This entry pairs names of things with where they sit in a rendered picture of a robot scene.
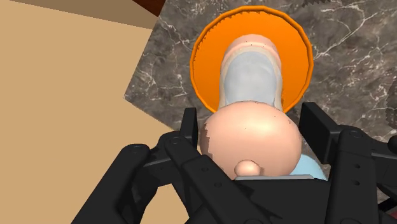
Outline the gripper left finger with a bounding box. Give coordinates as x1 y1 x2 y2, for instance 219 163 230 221
71 107 270 224

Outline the peach bald figure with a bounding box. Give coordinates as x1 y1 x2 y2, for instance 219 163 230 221
198 34 328 181

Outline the orange round plate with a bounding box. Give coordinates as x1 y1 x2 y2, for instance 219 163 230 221
190 5 315 115

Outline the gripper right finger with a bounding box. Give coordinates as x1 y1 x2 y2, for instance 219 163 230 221
298 101 397 224

